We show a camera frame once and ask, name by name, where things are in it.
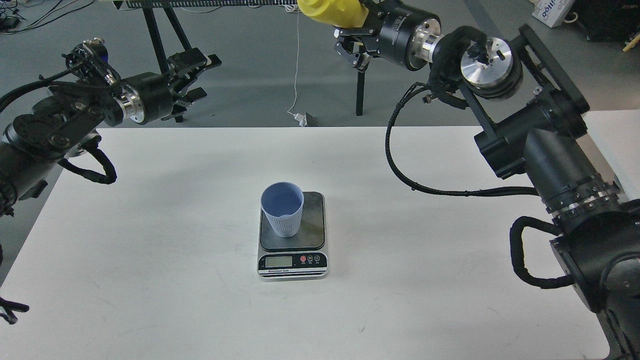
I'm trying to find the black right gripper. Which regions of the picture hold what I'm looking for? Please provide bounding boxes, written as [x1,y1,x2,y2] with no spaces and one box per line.
[334,0,441,73]

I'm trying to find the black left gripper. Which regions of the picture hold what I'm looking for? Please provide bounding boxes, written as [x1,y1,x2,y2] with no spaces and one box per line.
[125,48,222,125]

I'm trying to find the yellow squeeze bottle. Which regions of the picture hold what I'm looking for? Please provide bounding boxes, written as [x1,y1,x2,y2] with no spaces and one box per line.
[297,0,370,28]

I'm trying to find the blue plastic cup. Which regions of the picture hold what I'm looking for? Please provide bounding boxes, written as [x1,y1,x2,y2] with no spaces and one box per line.
[260,182,306,239]

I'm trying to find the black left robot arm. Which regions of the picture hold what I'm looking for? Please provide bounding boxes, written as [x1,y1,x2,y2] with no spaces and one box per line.
[0,38,222,216]

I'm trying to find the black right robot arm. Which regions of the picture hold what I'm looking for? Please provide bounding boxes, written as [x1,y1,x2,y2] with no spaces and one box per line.
[317,0,639,360]

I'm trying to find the digital kitchen scale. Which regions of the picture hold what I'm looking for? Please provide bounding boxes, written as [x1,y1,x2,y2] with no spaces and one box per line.
[256,191,329,281]

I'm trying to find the black trestle table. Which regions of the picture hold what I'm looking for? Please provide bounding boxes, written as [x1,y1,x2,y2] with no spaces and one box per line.
[111,0,383,124]

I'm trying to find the white power adapter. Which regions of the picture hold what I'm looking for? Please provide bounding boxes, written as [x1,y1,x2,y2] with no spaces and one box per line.
[294,112,319,127]

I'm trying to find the white cardboard box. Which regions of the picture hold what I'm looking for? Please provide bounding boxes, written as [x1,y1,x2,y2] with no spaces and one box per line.
[530,0,578,28]

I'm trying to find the white side table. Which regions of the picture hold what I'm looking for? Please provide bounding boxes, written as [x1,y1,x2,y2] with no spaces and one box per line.
[583,109,640,199]

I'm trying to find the white hanging cable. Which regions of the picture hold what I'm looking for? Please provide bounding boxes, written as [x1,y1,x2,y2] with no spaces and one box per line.
[280,4,307,118]

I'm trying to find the black floor cables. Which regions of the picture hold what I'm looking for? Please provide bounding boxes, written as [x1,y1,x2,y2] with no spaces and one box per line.
[0,0,96,36]

